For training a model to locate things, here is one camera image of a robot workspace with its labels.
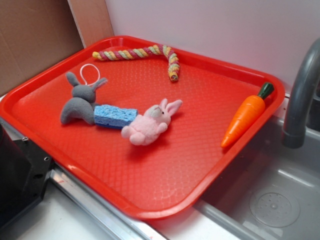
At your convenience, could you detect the red plastic tray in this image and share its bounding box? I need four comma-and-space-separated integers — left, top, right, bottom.
0, 36, 285, 220

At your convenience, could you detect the brown cardboard panel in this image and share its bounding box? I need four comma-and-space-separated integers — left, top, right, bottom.
0, 0, 114, 96

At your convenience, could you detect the grey plush bunny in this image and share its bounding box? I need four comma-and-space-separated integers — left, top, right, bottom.
60, 72, 108, 125

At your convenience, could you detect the orange toy carrot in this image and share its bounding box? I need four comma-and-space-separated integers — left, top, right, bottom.
220, 82, 275, 148

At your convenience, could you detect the blue sponge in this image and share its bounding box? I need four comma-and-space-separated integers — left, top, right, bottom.
94, 104, 139, 130

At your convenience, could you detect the grey toy sink basin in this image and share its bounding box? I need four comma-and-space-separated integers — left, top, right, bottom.
193, 117, 320, 240

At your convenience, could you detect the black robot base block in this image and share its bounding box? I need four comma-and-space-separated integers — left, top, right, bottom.
0, 127, 54, 229

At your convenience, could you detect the pink plush bunny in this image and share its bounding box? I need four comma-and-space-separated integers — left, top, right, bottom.
121, 98, 183, 146

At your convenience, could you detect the grey toy faucet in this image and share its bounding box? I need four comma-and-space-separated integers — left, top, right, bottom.
281, 39, 320, 149

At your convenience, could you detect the multicolour braided rope toy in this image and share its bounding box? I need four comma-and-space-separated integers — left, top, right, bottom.
92, 44, 180, 82

